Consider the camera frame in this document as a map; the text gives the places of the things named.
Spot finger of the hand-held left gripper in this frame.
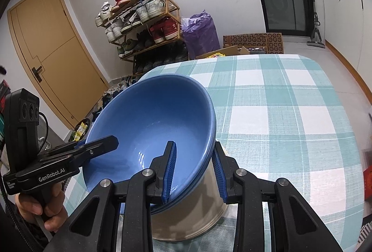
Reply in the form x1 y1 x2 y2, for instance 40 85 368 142
38 136 120 167
43 140 88 155

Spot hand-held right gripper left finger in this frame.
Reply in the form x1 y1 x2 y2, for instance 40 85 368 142
43 141 177 252

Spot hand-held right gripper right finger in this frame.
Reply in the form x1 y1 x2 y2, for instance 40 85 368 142
212 143 343 252

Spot cream plate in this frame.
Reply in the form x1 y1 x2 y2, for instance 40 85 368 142
151 166 228 233
153 211 226 242

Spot blue bowl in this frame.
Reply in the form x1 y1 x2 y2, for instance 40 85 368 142
149 124 217 215
151 78 217 213
82 74 216 207

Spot person's left hand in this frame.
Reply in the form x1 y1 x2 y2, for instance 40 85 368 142
16 182 69 232

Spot yellow green snack wrappers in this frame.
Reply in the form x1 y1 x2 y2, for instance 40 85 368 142
73 122 91 141

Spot scattered pile of sneakers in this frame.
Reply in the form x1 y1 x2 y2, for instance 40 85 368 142
92 75 140 122

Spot teal checked tablecloth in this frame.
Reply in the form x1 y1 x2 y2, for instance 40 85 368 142
62 54 365 252

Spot wooden door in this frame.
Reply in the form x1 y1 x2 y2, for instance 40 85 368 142
7 0 110 132

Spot open cardboard box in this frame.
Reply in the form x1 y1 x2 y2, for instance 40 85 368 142
196 46 252 60

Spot wooden shoe rack with shoes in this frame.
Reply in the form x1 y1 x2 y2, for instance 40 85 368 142
94 0 189 74

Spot silver foil bag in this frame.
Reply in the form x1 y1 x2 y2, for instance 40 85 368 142
238 47 267 54

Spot purple plastic bag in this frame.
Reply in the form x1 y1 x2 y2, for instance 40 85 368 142
182 10 221 60

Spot brown patterned doormat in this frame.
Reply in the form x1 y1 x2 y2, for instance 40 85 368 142
223 33 284 54

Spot grey floor mop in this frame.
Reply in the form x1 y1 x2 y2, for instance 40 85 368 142
306 0 326 48

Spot white kitchen cabinet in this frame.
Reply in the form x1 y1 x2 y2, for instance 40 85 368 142
320 0 372 90

